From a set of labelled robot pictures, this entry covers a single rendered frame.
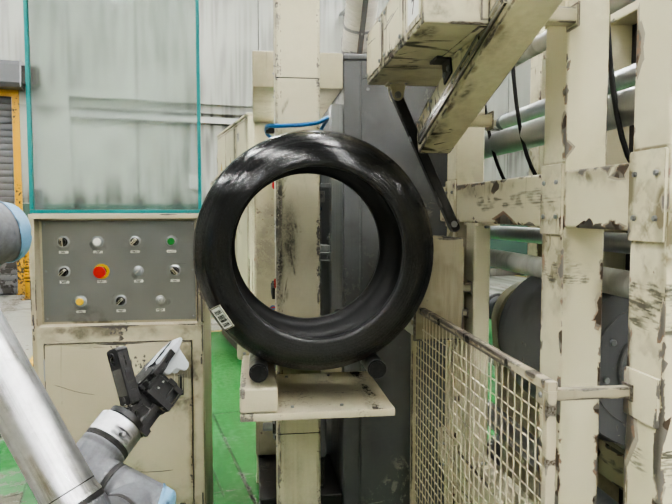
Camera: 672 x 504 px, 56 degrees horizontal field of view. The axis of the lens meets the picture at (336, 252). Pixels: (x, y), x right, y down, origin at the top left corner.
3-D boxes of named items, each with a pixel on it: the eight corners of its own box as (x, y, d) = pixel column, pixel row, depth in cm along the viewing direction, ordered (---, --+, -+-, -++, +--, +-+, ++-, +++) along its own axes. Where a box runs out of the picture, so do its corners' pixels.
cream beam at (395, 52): (364, 85, 180) (364, 33, 180) (449, 87, 184) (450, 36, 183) (419, 22, 120) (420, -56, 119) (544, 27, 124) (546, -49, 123)
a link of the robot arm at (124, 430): (80, 429, 120) (101, 424, 113) (97, 409, 123) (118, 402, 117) (114, 458, 123) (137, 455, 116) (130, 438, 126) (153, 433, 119)
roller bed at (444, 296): (398, 328, 201) (398, 235, 199) (443, 327, 203) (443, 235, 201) (413, 341, 181) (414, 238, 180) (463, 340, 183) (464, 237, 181)
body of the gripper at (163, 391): (168, 393, 134) (133, 440, 126) (139, 366, 131) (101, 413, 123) (186, 388, 128) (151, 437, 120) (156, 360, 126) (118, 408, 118)
